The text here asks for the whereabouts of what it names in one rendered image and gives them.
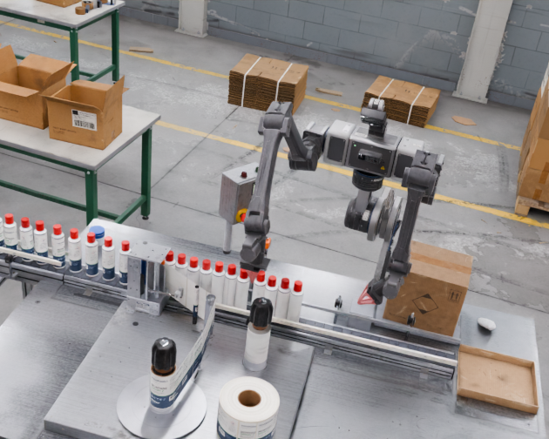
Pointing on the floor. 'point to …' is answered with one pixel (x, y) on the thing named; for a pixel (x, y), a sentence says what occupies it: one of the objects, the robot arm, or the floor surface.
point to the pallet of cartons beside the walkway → (545, 149)
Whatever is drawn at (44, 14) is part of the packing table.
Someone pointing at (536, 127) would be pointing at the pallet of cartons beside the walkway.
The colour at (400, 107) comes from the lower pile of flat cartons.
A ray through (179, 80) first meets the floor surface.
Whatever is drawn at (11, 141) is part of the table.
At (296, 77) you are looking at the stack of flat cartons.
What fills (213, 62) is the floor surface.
